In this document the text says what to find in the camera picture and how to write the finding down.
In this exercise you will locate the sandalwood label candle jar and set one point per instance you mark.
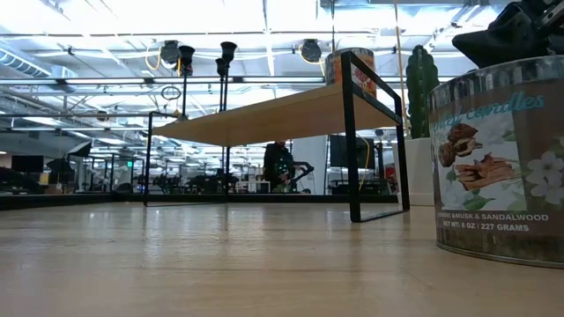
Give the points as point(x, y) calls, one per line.
point(498, 176)

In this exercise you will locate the orange label candle jar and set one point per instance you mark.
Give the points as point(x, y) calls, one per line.
point(334, 66)

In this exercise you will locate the black candlestick holder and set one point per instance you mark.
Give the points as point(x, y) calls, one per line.
point(220, 66)
point(186, 55)
point(228, 50)

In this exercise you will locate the black background robot arm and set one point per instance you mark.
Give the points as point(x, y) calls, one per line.
point(304, 167)

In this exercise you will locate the green cactus plant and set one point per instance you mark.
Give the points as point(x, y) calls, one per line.
point(420, 92)

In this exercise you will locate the person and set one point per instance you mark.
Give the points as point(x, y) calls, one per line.
point(277, 163)

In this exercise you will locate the white background table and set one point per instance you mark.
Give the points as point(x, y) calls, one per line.
point(247, 182)

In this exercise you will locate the black softbox studio light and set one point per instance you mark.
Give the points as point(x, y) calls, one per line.
point(81, 149)

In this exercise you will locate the black desk monitor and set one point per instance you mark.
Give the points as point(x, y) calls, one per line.
point(27, 163)

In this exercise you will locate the black wall monitor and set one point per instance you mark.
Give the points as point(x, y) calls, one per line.
point(361, 152)

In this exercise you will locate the wooden shelf black metal frame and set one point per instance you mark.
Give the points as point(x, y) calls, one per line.
point(273, 119)

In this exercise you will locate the black table edge rail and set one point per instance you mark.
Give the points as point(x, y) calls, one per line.
point(26, 201)

